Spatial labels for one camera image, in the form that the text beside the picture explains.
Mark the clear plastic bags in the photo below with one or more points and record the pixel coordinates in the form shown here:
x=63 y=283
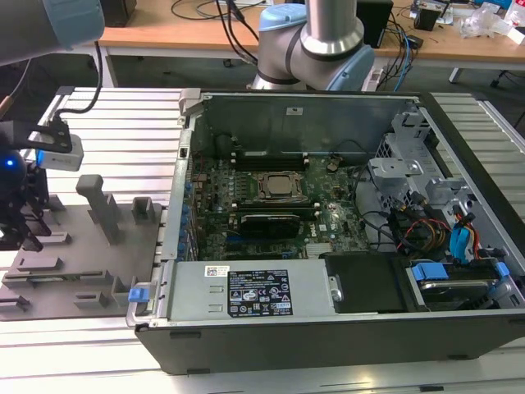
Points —
x=484 y=20

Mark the wooden desk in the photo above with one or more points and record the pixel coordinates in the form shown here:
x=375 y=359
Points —
x=172 y=37

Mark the hard disk blue carrier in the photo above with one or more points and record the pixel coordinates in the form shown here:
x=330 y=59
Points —
x=430 y=273

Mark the black electronic device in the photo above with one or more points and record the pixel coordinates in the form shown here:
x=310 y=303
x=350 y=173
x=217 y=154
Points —
x=428 y=19

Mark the grey power supply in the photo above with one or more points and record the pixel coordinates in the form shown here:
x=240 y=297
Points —
x=193 y=287

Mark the silver CPU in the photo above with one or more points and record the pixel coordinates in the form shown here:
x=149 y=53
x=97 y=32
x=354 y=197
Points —
x=283 y=186

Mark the small black box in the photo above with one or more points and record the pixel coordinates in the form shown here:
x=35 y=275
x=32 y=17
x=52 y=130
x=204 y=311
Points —
x=121 y=12

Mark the white power strip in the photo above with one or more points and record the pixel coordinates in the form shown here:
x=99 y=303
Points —
x=375 y=78

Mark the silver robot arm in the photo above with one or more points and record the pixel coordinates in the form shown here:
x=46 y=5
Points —
x=328 y=37

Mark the black power adapter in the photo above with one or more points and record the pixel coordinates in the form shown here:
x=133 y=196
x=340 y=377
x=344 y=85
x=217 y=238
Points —
x=416 y=42

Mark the black plastic shroud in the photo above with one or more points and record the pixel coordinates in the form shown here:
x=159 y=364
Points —
x=365 y=283

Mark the blue case latch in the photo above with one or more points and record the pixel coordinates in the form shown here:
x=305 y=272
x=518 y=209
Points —
x=138 y=295

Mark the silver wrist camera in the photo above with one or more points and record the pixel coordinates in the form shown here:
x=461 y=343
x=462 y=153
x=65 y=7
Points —
x=61 y=158

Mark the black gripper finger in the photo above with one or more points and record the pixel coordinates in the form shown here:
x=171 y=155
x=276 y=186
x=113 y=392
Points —
x=39 y=197
x=22 y=230

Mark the CPU socket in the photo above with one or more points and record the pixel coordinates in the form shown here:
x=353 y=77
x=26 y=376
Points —
x=258 y=200

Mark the black Nvidia graphics card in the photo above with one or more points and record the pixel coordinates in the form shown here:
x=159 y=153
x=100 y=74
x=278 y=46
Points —
x=270 y=225

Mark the round coin battery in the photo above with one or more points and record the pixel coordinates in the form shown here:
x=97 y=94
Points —
x=333 y=166

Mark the black RAM slot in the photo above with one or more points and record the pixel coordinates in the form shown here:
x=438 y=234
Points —
x=283 y=154
x=236 y=214
x=270 y=163
x=242 y=202
x=270 y=159
x=270 y=167
x=279 y=206

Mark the grey parts rack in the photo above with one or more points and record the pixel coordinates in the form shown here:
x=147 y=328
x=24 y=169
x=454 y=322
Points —
x=82 y=250

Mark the green motherboard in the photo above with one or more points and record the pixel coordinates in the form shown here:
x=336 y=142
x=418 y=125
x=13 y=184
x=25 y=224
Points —
x=336 y=197

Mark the silver finned heatsink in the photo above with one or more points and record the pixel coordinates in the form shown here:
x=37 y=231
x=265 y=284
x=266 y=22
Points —
x=320 y=251

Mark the silver drive cage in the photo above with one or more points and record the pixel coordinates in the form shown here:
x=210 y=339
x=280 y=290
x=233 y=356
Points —
x=393 y=170

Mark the green RAM stick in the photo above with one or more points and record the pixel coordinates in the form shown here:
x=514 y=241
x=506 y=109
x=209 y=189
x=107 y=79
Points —
x=43 y=280

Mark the blue retainer clip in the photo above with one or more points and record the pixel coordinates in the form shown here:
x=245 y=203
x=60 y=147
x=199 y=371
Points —
x=183 y=235
x=185 y=212
x=181 y=253
x=188 y=190

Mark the tall black box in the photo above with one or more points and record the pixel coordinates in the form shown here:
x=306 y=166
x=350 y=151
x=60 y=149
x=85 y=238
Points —
x=377 y=24

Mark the black PC case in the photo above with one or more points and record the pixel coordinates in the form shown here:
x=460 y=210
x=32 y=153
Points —
x=287 y=349

